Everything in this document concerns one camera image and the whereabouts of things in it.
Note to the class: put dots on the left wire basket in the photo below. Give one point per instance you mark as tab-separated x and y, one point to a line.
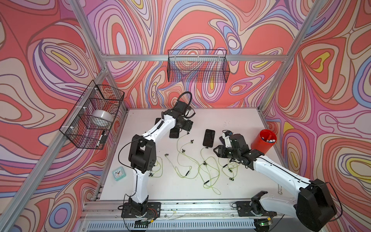
78	128

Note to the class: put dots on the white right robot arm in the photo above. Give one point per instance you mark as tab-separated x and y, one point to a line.
311	204

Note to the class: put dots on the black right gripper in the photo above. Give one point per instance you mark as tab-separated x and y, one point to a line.
221	151

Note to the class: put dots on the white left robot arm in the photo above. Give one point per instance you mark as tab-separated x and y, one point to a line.
142	154

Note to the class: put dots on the white tape roll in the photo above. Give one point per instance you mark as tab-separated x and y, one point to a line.
101	118

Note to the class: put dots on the back wire basket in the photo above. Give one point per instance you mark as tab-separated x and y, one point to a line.
198	65

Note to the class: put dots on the wire basket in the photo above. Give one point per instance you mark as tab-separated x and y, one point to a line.
198	65
78	128

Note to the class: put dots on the grey-edged smartphone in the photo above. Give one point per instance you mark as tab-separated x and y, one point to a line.
174	133

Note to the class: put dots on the black smartphone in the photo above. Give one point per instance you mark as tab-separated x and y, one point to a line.
208	140

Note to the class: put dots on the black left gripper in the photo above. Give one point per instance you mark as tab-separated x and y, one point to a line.
189	126

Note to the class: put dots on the red plastic cup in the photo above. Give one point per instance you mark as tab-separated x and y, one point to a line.
264	141

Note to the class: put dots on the green earphone cable plug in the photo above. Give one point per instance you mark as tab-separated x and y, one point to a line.
230	170

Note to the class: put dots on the mint alarm clock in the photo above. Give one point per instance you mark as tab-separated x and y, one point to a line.
119	173

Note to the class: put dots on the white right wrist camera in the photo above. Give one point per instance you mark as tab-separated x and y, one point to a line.
226	137

